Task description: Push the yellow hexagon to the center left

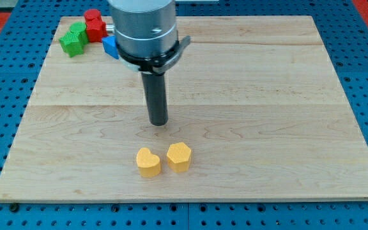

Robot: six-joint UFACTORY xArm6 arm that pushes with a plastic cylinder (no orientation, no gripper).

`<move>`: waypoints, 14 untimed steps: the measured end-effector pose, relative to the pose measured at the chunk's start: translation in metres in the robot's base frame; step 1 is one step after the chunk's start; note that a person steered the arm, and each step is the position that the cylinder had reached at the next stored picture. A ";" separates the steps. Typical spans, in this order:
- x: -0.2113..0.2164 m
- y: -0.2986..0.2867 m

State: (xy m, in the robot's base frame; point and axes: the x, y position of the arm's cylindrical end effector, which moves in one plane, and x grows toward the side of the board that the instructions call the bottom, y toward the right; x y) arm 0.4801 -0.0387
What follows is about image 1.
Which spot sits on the red cylinder block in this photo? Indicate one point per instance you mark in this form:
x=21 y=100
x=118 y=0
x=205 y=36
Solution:
x=92 y=14

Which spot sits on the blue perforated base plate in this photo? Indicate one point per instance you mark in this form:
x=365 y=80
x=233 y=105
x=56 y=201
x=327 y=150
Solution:
x=24 y=42

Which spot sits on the wooden board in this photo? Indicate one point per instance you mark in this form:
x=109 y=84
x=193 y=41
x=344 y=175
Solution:
x=256 y=99

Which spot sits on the green star block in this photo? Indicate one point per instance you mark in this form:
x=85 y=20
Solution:
x=71 y=44

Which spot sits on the yellow hexagon block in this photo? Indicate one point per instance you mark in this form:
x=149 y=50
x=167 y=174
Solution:
x=179 y=157

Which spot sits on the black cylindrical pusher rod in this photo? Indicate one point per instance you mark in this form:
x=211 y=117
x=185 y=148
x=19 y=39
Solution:
x=156 y=98

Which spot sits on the red star block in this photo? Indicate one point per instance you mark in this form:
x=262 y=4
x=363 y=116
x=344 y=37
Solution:
x=96 y=30

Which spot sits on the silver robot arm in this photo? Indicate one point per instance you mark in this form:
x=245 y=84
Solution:
x=147 y=34

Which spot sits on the green cylinder block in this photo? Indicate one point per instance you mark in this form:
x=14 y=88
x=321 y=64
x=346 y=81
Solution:
x=79 y=29

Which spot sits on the yellow heart block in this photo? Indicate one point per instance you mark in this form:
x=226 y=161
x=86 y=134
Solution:
x=149 y=165

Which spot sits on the blue triangle block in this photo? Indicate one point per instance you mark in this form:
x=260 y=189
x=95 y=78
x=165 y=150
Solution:
x=109 y=46

